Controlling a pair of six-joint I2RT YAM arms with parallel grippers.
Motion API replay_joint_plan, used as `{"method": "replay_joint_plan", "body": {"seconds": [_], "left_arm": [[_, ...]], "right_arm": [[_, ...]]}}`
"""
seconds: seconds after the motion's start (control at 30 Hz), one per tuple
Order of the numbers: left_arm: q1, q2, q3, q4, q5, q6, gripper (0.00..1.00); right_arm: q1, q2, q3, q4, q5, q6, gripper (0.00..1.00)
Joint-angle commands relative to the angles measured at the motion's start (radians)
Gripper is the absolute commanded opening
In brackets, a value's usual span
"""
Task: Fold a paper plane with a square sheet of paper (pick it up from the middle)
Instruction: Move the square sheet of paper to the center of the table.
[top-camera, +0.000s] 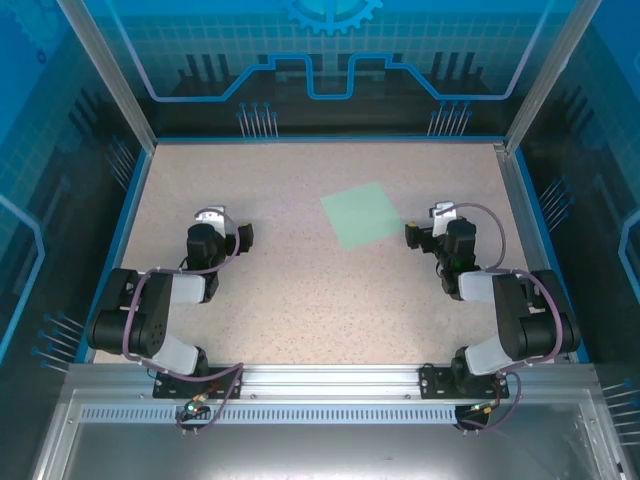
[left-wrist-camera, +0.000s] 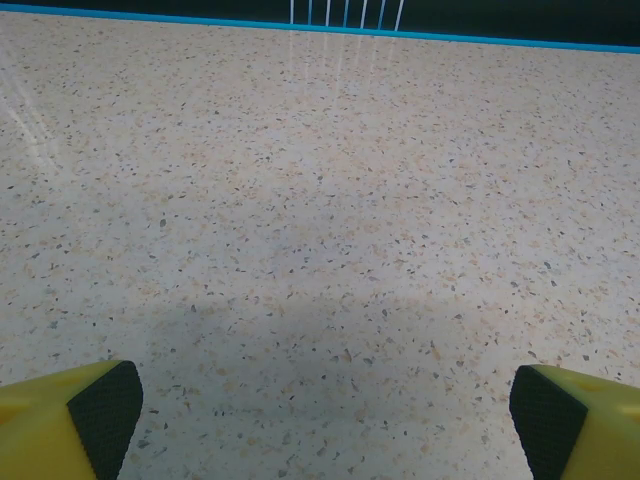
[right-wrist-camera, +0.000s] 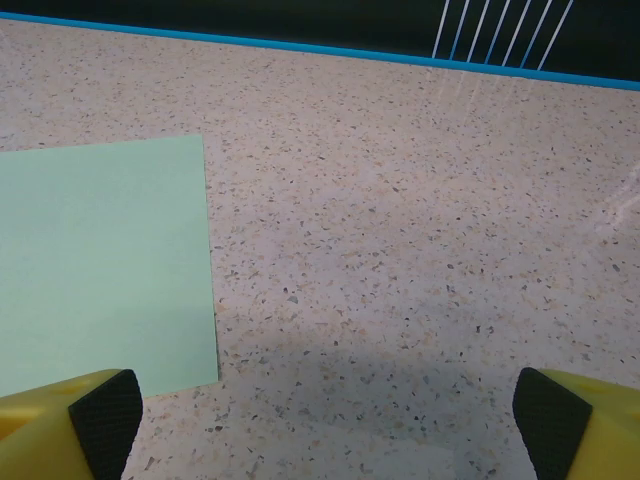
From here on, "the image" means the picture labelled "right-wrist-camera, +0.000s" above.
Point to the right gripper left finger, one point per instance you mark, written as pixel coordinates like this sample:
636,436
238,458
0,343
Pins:
45,435

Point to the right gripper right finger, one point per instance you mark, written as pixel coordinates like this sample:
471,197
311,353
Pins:
595,430

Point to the light green square paper sheet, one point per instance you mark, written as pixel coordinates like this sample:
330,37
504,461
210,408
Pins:
100,260

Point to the long blue table edge strip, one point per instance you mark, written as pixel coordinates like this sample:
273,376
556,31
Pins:
320,48

